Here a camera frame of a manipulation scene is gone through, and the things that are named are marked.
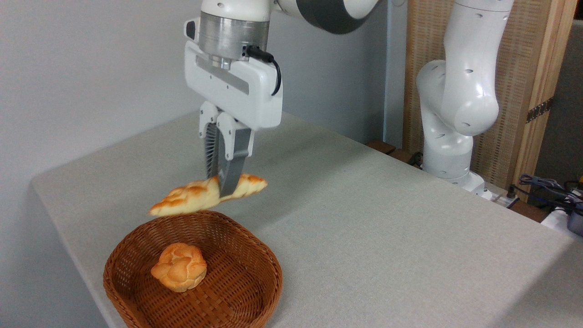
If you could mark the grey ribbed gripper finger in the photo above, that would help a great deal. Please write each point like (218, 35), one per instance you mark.
(210, 150)
(232, 168)

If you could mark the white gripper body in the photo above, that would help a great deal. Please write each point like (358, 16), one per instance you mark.
(255, 100)

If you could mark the long braided golden bread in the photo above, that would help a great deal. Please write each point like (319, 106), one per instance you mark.
(191, 198)

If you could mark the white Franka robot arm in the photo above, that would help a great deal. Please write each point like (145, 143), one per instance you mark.
(464, 91)

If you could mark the round knotted golden bread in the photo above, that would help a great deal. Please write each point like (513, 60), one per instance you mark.
(179, 267)

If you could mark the brown woven wicker basket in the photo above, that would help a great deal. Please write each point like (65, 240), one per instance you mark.
(237, 282)

